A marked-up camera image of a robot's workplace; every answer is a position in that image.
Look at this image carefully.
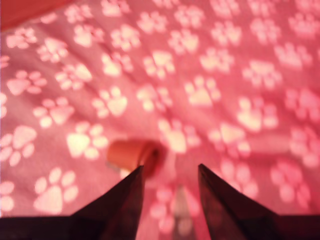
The brown coffee capsule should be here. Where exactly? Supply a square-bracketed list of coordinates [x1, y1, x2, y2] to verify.
[106, 139, 167, 181]

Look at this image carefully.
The paw print cloth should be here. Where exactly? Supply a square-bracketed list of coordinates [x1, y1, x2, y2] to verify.
[0, 0, 320, 240]

